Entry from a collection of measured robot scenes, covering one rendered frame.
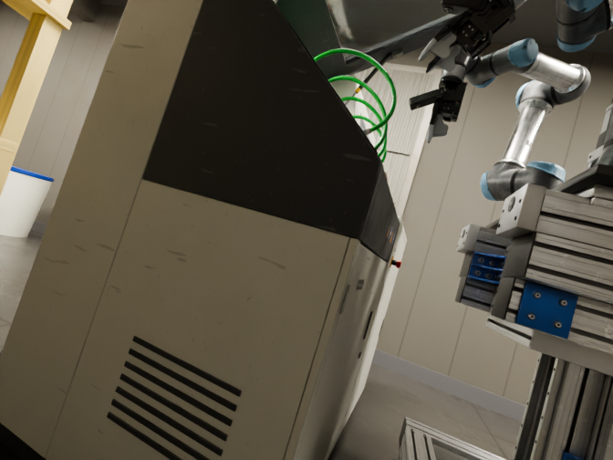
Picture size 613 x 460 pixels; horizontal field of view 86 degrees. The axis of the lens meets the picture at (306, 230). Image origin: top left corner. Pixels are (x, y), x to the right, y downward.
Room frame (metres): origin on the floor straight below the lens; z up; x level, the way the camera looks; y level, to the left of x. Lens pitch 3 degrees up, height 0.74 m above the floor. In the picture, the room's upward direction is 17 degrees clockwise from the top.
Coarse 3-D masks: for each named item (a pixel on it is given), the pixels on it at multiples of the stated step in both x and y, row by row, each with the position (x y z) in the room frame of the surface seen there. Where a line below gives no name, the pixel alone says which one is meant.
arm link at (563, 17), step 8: (560, 0) 0.66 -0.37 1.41; (568, 0) 0.63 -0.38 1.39; (576, 0) 0.62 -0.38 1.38; (584, 0) 0.61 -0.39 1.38; (592, 0) 0.62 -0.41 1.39; (600, 0) 0.62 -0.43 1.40; (560, 8) 0.67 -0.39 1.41; (568, 8) 0.66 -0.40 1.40; (576, 8) 0.63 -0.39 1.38; (584, 8) 0.63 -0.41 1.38; (592, 8) 0.63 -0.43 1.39; (560, 16) 0.69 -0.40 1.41; (568, 16) 0.68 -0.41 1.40; (576, 16) 0.67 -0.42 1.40; (584, 16) 0.67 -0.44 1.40
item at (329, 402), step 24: (360, 264) 0.72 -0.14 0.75; (384, 264) 1.16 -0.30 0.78; (360, 288) 0.81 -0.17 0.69; (360, 312) 0.93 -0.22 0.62; (336, 336) 0.68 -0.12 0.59; (360, 336) 1.09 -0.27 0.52; (336, 360) 0.77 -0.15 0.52; (336, 384) 0.87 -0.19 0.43; (312, 408) 0.66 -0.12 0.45; (336, 408) 1.00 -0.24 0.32; (312, 432) 0.74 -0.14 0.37; (336, 432) 1.18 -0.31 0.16; (312, 456) 0.83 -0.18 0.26
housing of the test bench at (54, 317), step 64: (128, 0) 0.93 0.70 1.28; (192, 0) 0.84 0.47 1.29; (128, 64) 0.90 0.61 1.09; (128, 128) 0.87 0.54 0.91; (64, 192) 0.92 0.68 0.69; (128, 192) 0.84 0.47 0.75; (64, 256) 0.89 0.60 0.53; (64, 320) 0.86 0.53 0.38; (0, 384) 0.91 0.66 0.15; (64, 384) 0.84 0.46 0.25
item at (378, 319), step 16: (352, 112) 1.40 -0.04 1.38; (368, 128) 1.76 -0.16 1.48; (400, 240) 1.53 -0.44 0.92; (400, 256) 1.83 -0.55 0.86; (384, 288) 1.40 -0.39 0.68; (384, 304) 1.63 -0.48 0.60; (368, 336) 1.32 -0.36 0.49; (368, 352) 1.50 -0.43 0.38; (368, 368) 1.77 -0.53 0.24; (352, 400) 1.42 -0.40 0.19
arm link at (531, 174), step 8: (528, 168) 1.11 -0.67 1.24; (536, 168) 1.07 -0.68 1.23; (544, 168) 1.06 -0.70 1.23; (552, 168) 1.05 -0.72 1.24; (560, 168) 1.05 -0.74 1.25; (512, 176) 1.15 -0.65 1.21; (520, 176) 1.12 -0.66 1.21; (528, 176) 1.09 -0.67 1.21; (536, 176) 1.07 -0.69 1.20; (544, 176) 1.06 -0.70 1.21; (552, 176) 1.05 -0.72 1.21; (560, 176) 1.05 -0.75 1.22; (512, 184) 1.14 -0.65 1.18; (520, 184) 1.12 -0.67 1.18; (536, 184) 1.07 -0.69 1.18; (544, 184) 1.05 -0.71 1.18; (552, 184) 1.05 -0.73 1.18; (512, 192) 1.15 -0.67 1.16
